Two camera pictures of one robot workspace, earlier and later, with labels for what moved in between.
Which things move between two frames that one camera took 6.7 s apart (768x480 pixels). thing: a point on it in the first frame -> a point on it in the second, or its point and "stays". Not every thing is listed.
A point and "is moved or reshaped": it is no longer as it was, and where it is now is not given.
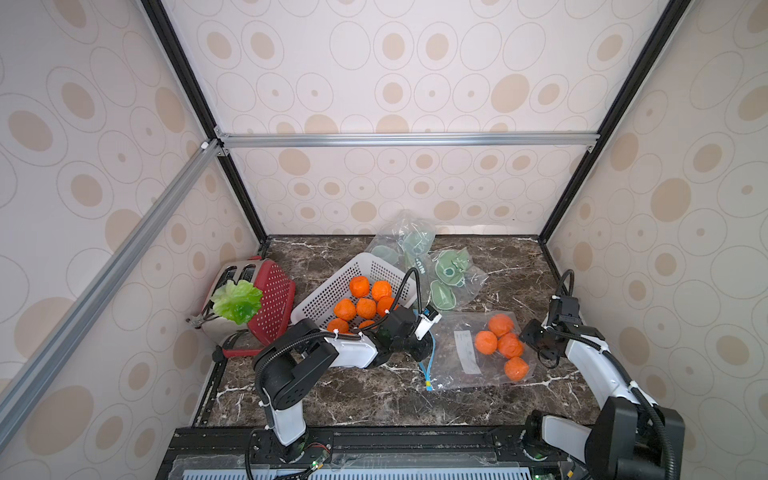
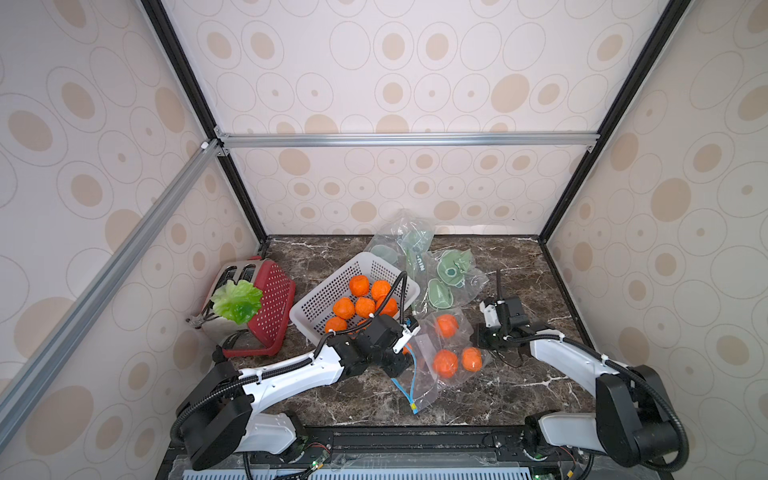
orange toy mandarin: x=345 y=309 stays
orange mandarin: x=516 y=368 -> x=471 y=359
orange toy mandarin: x=359 y=286 stays
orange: x=341 y=325 stays
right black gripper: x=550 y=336 -> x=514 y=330
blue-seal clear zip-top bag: x=473 y=349 is moved or reshaped
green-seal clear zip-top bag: x=449 y=279 stays
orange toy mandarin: x=366 y=308 stays
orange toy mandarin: x=381 y=288 stays
